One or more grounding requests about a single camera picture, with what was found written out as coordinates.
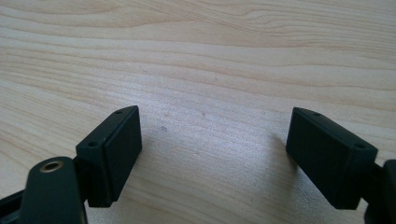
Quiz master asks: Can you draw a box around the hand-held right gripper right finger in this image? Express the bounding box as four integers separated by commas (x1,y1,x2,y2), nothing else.
285,106,379,211

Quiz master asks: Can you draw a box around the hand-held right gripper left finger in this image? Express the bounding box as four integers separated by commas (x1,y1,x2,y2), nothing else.
75,105,144,208

